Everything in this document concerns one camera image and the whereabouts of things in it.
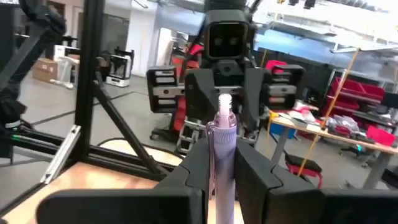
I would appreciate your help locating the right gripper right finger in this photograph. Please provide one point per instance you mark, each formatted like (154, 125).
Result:
(295, 205)

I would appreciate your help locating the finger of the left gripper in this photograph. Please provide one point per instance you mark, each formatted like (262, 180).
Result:
(200, 99)
(256, 99)

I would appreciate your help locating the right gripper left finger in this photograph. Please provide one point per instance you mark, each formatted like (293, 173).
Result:
(140, 205)

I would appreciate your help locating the purple translucent pen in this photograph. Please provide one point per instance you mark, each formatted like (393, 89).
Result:
(224, 161)

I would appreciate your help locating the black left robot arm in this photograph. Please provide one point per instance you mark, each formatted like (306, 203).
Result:
(40, 15)

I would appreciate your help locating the blue storage bin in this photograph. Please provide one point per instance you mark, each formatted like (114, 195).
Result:
(280, 130)

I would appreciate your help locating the black and red stool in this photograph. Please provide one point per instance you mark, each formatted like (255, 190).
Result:
(301, 161)

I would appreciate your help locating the white and black machine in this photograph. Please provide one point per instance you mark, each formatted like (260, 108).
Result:
(119, 70)

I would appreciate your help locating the wooden workbench grey legs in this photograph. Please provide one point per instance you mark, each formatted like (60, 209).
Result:
(376, 171)

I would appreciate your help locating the clear plastic bags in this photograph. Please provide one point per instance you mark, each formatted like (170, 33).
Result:
(342, 123)

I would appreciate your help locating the red storage bins rack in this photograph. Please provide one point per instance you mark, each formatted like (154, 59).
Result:
(351, 90)

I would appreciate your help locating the red storage bin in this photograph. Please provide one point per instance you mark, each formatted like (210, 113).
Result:
(381, 137)

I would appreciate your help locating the small white desk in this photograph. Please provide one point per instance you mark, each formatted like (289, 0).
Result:
(63, 51)

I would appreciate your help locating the cardboard box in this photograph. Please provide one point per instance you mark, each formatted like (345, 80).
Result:
(45, 70)

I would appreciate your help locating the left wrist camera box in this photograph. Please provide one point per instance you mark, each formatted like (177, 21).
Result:
(227, 40)

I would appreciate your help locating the silver metal bracket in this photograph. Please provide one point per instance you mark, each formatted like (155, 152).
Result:
(60, 155)

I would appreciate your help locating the black aluminium table frame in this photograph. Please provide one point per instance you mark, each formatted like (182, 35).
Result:
(88, 77)

